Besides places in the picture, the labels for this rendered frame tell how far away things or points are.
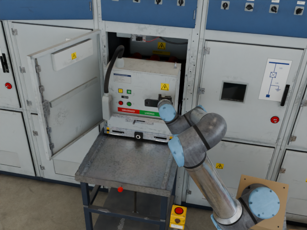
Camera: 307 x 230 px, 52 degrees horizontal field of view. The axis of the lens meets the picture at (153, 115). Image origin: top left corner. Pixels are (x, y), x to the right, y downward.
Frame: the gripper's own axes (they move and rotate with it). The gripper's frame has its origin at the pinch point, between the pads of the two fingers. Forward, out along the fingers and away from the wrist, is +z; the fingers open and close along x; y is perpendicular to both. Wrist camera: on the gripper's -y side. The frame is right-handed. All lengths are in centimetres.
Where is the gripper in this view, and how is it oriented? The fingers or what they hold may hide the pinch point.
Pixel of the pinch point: (158, 97)
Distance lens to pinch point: 210.2
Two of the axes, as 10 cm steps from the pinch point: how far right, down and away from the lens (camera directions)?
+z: -0.7, -2.9, 9.5
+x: 0.1, -9.6, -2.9
